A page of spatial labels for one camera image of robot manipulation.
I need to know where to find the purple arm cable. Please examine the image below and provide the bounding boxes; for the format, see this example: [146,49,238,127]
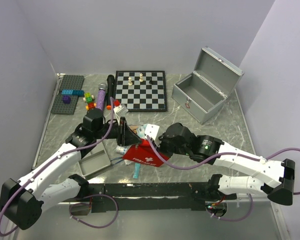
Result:
[0,97,123,237]
[146,134,300,196]

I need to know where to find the grey metal case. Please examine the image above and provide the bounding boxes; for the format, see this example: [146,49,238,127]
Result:
[172,46,244,124]

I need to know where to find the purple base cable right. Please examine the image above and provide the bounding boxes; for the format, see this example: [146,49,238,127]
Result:
[209,194,253,223]

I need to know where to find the white chess pawn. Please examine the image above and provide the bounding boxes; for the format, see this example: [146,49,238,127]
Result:
[128,77,133,86]

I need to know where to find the red first aid pouch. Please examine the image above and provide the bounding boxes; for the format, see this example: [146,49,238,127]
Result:
[122,139,164,167]

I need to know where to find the blue plastic tweezers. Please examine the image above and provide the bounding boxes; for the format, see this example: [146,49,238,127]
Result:
[110,157,123,165]

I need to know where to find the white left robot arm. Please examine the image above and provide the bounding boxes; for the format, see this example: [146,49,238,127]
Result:
[0,108,142,230]

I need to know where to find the colourful lego car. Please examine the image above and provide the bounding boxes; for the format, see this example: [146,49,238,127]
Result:
[83,92,97,111]

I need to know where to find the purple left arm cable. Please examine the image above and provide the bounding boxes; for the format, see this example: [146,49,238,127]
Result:
[0,97,123,237]

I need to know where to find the teal sachet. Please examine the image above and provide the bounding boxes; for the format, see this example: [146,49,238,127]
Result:
[133,163,141,179]

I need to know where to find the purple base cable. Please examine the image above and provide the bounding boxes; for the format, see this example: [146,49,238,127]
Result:
[69,192,121,228]
[209,194,253,223]

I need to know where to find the grey lego baseplate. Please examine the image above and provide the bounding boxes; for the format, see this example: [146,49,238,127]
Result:
[59,75,85,91]
[50,94,78,115]

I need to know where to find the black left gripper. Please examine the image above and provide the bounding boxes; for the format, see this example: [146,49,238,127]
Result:
[94,116,142,146]

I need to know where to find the upper grey lego baseplate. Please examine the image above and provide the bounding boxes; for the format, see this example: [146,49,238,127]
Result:
[59,75,85,91]

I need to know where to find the bag of cotton swabs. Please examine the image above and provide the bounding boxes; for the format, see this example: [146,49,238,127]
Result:
[129,124,140,134]

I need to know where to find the lower grey lego baseplate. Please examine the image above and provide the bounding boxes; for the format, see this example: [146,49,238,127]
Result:
[50,94,78,115]

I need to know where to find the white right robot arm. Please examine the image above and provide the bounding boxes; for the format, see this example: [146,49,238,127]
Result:
[157,122,296,206]

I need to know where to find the purple glitter microphone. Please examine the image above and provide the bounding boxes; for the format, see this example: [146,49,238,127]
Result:
[96,82,107,112]

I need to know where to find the grey plastic tray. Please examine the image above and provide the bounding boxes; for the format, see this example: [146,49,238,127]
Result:
[78,142,111,177]

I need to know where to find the small clear white packet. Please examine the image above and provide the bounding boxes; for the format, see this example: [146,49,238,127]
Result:
[115,146,128,155]

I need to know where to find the black white chessboard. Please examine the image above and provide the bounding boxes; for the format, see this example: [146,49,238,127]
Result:
[114,70,168,112]

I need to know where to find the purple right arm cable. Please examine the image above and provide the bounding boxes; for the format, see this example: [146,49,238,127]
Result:
[146,134,300,196]

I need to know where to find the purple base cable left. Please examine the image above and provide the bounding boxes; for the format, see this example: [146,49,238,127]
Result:
[69,192,121,228]

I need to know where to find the purple lego brick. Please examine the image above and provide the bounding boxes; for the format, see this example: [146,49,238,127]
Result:
[62,95,71,104]

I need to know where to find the white chess queen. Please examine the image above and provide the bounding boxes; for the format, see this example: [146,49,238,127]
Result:
[139,73,144,82]

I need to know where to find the blue lego brick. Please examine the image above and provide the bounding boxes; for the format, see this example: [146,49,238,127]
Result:
[61,89,85,97]

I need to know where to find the light blue mask packet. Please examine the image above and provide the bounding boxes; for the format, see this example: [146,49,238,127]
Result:
[136,123,148,139]

